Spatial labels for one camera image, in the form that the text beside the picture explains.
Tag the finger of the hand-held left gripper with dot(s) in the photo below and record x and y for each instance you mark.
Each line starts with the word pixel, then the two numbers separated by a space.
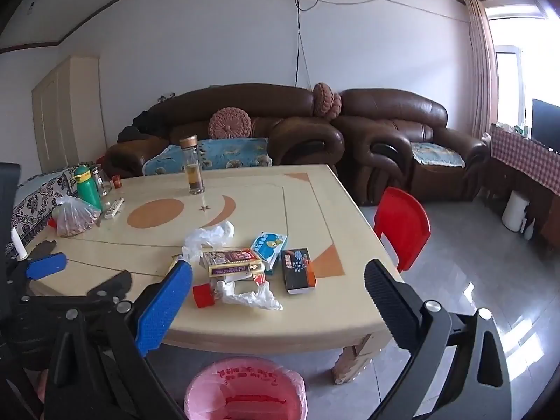
pixel 111 286
pixel 46 264

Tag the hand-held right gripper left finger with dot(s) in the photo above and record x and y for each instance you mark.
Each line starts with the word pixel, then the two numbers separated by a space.
pixel 164 306

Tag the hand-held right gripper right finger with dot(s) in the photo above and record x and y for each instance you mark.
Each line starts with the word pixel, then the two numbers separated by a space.
pixel 389 299

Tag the small red block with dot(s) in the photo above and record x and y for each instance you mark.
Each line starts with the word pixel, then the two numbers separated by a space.
pixel 202 296

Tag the red patterned box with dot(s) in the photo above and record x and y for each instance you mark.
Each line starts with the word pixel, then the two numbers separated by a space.
pixel 232 261

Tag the clear plastic bag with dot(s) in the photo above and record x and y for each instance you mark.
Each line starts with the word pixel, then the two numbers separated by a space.
pixel 210 236

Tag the white plastic wrap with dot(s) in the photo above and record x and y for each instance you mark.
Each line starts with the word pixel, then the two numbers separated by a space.
pixel 249 299

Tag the black box with blue print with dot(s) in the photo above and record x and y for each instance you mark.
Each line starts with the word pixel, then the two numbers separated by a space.
pixel 297 271

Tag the blue bear medicine box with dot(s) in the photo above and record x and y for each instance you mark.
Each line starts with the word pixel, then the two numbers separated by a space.
pixel 269 247

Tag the black floral patterned blanket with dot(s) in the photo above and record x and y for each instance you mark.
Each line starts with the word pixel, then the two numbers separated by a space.
pixel 39 197

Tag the white tube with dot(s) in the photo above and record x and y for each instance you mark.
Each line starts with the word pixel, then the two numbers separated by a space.
pixel 18 245

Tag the plastic bag of nuts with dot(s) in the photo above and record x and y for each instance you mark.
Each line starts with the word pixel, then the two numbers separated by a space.
pixel 74 218

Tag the red plastic chair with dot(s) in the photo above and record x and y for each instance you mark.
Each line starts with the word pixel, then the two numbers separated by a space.
pixel 402 223

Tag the white remote control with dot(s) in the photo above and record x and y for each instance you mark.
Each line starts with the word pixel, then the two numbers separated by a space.
pixel 113 208

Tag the green thermos bottle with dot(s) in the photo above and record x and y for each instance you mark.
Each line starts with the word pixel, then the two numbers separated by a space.
pixel 86 188

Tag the clear glass pitcher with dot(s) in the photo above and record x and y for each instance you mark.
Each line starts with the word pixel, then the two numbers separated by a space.
pixel 103 181

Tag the small red packet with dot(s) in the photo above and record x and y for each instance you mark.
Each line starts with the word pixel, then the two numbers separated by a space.
pixel 116 182

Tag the cream wardrobe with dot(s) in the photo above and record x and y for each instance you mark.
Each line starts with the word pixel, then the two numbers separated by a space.
pixel 65 113

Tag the glass cup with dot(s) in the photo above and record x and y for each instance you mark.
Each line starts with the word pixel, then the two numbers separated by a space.
pixel 192 166

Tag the blue armchair seat cover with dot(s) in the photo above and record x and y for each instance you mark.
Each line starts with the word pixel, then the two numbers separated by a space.
pixel 437 154

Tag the white cylindrical bin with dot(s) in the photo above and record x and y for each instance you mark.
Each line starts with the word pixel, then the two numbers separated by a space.
pixel 515 211

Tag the small white bottle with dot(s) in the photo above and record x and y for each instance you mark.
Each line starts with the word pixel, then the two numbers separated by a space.
pixel 529 231

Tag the blue patterned sofa cover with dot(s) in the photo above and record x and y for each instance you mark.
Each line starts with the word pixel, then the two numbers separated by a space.
pixel 227 153

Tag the brown leather armchair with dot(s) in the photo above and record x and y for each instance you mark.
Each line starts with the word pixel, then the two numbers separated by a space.
pixel 393 113

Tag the round pink cushion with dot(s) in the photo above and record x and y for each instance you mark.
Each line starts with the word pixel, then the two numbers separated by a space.
pixel 324 99
pixel 229 123

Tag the red checked tablecloth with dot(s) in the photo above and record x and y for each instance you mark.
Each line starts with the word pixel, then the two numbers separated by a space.
pixel 525 157

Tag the brown leather sofa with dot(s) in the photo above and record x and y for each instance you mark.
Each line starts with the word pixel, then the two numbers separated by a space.
pixel 245 105

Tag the black monitor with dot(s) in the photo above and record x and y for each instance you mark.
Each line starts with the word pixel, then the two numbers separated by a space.
pixel 547 124

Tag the pink curtain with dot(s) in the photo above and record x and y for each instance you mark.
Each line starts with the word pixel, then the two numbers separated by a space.
pixel 481 70

